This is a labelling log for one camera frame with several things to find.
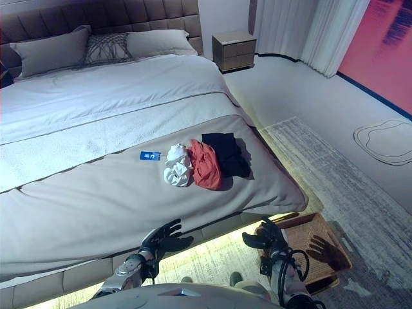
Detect grey robot torso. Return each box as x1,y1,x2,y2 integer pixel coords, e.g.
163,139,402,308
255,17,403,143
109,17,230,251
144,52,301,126
69,282,290,309

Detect blue tag card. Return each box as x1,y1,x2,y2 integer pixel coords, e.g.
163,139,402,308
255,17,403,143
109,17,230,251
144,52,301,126
139,150,162,163

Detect grey pillow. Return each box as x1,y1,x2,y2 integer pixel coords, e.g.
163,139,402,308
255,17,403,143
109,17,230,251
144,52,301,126
125,29,198,61
9,25,93,79

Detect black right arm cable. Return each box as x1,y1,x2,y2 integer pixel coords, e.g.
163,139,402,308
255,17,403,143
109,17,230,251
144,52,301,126
272,248,310,292

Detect brown wooden nightstand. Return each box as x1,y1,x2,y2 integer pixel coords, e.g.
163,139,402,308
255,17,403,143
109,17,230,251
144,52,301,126
211,30,258,73

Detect padded beige bed frame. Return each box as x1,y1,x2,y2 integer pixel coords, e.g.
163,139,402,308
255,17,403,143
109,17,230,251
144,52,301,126
0,212,302,305

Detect black garment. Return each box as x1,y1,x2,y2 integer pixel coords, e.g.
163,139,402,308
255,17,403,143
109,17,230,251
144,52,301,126
201,132,252,180

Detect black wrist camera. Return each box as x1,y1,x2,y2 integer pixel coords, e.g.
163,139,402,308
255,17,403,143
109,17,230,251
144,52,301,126
259,255,275,277
145,257,161,278

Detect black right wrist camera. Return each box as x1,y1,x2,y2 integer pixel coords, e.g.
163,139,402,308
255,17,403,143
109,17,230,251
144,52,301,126
259,255,275,277

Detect silver right robot leg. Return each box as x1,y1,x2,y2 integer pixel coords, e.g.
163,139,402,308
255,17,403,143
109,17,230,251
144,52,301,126
229,271,268,294

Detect brown tufted headboard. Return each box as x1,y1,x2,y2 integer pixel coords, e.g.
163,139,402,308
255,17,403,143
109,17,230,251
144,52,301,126
0,0,204,80

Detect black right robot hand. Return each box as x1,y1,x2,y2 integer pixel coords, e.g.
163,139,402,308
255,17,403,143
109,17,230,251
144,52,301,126
241,218,287,255

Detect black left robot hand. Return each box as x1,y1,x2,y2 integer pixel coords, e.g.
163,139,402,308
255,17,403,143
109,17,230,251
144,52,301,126
140,218,194,258

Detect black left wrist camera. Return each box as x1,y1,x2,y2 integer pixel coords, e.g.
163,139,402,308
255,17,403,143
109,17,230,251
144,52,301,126
145,257,161,278

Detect woven wicker basket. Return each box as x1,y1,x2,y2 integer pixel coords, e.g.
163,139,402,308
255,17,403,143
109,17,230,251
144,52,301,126
254,212,353,288

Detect patterned grey cushion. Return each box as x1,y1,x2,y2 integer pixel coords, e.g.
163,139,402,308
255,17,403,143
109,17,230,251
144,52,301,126
79,32,135,68

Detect black looped floor cable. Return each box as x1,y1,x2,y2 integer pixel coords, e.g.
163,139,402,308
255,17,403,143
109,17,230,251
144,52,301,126
353,119,412,167

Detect white curtain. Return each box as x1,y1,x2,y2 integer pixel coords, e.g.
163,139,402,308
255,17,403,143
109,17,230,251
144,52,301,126
254,0,375,79

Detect grey bed mattress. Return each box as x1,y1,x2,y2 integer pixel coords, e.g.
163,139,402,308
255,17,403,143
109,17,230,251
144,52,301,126
0,112,308,281

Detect light grey bed sheet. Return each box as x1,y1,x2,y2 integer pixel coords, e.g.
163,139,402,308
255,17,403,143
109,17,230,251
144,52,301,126
0,53,241,147

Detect red garment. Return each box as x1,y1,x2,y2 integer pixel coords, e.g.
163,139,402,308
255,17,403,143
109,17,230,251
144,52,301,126
187,138,223,191

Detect white garment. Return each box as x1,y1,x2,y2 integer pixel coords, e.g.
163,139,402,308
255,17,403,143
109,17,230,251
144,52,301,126
163,144,194,188

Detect red wall panel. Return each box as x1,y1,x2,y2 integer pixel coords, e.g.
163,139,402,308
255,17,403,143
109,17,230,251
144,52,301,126
336,0,412,122

